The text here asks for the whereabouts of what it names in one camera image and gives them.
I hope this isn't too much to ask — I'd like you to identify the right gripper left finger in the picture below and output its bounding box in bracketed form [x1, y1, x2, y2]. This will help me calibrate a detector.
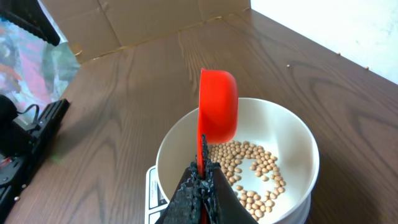
[156, 162, 202, 224]

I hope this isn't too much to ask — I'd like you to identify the colourful plastic sheet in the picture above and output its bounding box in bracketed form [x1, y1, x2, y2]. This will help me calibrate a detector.
[1, 19, 80, 111]

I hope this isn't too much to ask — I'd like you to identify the red plastic measuring scoop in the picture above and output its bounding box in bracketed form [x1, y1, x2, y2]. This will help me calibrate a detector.
[195, 68, 239, 224]

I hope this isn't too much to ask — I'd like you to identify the cream ceramic bowl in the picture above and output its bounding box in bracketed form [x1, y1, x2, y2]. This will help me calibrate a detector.
[155, 98, 320, 223]

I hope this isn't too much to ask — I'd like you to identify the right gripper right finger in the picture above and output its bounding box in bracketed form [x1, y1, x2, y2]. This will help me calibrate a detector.
[201, 134, 257, 224]

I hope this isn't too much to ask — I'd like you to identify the pile of soybeans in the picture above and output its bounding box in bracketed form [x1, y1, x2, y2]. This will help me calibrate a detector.
[207, 140, 286, 221]

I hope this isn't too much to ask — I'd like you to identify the brown cardboard panel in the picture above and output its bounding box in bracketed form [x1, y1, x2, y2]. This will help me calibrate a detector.
[42, 0, 251, 62]

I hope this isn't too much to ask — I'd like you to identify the white digital kitchen scale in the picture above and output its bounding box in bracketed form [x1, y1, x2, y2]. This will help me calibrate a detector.
[144, 164, 312, 224]

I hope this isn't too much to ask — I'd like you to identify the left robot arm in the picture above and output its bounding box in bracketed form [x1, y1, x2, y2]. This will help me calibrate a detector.
[1, 95, 70, 218]

